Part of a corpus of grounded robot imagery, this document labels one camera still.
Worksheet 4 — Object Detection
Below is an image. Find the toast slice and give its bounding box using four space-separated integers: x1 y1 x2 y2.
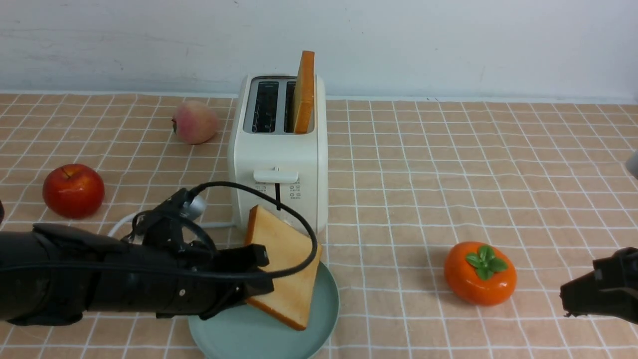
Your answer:
293 50 315 134
244 204 323 331

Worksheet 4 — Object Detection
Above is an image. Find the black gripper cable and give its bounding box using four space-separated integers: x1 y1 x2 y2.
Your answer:
0 181 319 280

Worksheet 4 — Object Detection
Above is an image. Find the red apple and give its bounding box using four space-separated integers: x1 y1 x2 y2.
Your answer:
42 163 105 219

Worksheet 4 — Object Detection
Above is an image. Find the white toaster power cord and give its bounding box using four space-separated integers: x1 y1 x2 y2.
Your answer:
107 212 237 238

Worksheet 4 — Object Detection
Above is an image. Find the orange persimmon with green leaf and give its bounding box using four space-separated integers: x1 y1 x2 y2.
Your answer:
444 241 518 307

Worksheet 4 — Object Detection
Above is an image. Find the pink peach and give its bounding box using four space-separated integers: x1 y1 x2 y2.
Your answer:
171 100 220 145

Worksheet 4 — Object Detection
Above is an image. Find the white two-slot toaster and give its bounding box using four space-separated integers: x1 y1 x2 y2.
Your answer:
226 75 328 233

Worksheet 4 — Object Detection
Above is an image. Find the light green round plate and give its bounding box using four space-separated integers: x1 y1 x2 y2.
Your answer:
188 263 341 359

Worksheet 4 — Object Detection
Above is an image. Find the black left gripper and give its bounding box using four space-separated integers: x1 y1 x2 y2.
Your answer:
125 188 274 320

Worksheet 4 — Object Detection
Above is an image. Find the checkered orange tablecloth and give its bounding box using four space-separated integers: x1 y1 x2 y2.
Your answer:
0 94 638 359

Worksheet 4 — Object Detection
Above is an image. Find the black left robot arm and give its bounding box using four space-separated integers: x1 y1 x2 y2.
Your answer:
0 188 274 326

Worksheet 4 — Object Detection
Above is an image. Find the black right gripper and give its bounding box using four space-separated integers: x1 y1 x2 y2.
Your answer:
560 247 638 325

